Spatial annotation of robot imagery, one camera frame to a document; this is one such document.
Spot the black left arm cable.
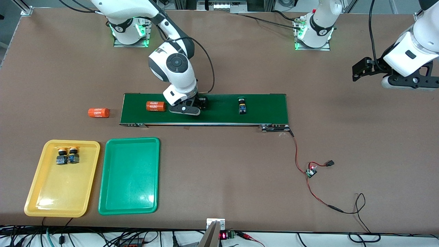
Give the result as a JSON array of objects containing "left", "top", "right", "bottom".
[{"left": 368, "top": 0, "right": 383, "bottom": 74}]

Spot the green conveyor belt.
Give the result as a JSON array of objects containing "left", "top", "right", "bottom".
[{"left": 119, "top": 93, "right": 292, "bottom": 133}]

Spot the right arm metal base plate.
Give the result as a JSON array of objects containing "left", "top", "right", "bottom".
[{"left": 113, "top": 10, "right": 153, "bottom": 48}]

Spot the red black power cable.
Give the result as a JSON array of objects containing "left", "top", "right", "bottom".
[{"left": 306, "top": 177, "right": 381, "bottom": 243}]

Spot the silver device with white lights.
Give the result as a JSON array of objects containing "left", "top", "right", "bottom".
[{"left": 197, "top": 0, "right": 248, "bottom": 14}]

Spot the green plastic tray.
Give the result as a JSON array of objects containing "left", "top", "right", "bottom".
[{"left": 98, "top": 137, "right": 161, "bottom": 215}]

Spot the yellow plastic tray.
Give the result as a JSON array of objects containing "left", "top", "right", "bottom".
[{"left": 24, "top": 139, "right": 100, "bottom": 218}]

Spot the grey metal post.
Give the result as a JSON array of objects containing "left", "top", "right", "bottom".
[{"left": 198, "top": 221, "right": 220, "bottom": 247}]

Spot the black base cable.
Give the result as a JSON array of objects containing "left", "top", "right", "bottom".
[{"left": 237, "top": 10, "right": 302, "bottom": 31}]

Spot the red black motor wire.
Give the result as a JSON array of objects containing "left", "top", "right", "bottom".
[{"left": 290, "top": 130, "right": 309, "bottom": 173}]

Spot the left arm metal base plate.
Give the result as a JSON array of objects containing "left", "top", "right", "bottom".
[{"left": 294, "top": 17, "right": 332, "bottom": 51}]

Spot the aluminium frame post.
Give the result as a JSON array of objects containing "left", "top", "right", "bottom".
[{"left": 12, "top": 0, "right": 34, "bottom": 16}]

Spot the silver mounting bracket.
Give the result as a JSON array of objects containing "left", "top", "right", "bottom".
[{"left": 206, "top": 218, "right": 226, "bottom": 230}]

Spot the red clip lead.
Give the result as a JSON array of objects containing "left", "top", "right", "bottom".
[{"left": 236, "top": 231, "right": 265, "bottom": 247}]

